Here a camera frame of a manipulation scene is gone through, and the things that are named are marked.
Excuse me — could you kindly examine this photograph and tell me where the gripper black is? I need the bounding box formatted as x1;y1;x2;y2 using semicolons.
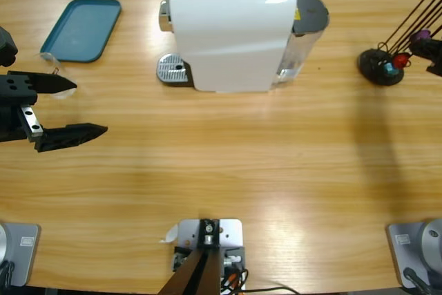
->
0;70;108;153

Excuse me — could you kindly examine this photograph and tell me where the clear drinking glass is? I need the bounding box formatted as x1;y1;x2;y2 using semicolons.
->
34;51;77;101

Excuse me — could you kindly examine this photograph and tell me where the red coffee capsule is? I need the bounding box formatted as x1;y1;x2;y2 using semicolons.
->
393;52;412;70

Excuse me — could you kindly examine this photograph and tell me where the white capsule coffee machine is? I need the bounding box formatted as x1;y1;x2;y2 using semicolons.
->
157;0;331;95

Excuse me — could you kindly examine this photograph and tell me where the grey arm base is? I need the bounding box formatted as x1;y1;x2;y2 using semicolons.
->
0;222;41;287
385;218;442;291

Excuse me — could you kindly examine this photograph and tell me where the black capsule holder with rods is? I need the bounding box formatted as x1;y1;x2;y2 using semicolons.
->
357;0;442;87

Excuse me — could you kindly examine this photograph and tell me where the teal plastic tray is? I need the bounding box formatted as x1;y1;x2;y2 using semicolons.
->
39;0;122;64

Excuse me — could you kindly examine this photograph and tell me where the white paper tab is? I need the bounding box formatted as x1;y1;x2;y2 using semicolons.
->
158;224;180;244

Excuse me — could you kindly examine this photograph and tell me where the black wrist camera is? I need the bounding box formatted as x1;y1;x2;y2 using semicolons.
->
0;27;18;68

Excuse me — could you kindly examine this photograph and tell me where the black base cable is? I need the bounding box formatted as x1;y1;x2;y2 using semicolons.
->
403;267;432;295
0;260;17;287

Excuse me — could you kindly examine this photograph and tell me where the white mount block dark post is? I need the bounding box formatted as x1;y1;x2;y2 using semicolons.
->
158;218;247;295

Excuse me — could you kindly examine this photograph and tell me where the black orange cable bundle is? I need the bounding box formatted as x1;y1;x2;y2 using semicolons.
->
220;266;301;295

